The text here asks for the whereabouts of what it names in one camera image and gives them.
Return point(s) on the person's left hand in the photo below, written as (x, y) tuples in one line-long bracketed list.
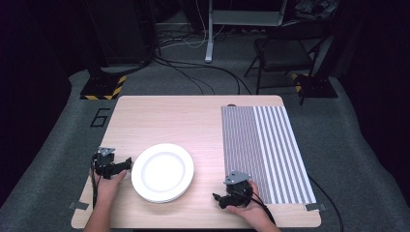
[(108, 188)]

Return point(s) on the grey tape piece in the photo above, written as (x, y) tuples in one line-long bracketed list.
[(315, 207), (78, 205)]

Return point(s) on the grey white striped placemat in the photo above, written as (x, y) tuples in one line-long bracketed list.
[(267, 151)]

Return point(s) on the white metal stand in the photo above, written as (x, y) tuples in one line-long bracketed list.
[(211, 29)]

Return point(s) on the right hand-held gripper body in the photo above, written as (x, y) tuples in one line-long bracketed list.
[(238, 190)]

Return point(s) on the person's right hand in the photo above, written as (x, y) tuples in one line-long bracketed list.
[(254, 208)]

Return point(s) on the black hazard-striped stand base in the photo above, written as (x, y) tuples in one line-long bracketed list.
[(317, 85), (103, 87)]

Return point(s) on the black folding chair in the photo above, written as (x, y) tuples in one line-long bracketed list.
[(283, 53)]

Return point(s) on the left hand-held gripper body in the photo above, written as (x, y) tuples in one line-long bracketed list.
[(104, 161)]

